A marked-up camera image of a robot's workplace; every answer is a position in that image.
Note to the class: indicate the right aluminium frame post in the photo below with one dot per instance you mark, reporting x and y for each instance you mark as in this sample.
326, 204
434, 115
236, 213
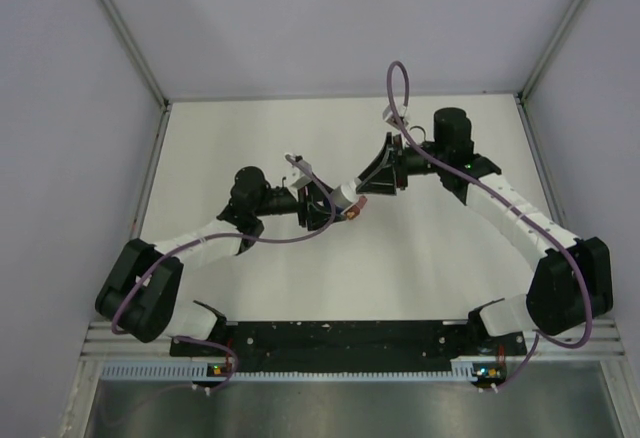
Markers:
553, 46

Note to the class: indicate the aluminium frame post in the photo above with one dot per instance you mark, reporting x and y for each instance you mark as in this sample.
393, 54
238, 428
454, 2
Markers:
553, 46
133, 52

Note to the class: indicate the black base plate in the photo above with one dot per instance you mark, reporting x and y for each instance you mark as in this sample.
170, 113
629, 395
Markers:
358, 346

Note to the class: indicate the red weekly pill organizer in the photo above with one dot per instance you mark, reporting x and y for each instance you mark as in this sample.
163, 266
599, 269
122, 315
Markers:
355, 209

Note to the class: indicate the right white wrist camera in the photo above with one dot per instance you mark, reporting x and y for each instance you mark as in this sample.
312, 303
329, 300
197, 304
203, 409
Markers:
401, 116

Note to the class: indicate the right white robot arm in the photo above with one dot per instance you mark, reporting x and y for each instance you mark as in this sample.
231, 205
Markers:
572, 276

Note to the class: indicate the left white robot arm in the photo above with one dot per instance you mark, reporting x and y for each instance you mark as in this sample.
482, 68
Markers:
140, 296

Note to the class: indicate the grey slotted cable duct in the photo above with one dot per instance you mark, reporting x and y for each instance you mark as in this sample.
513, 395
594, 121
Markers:
209, 372

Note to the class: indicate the left aluminium frame post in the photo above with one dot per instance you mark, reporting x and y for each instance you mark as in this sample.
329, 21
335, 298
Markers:
133, 52

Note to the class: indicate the white pill bottle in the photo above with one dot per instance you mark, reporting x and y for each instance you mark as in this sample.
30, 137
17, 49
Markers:
345, 196

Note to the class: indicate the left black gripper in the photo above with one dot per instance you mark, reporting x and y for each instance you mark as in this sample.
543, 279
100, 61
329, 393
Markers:
310, 211

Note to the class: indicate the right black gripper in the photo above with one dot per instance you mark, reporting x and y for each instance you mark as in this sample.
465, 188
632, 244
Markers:
389, 178

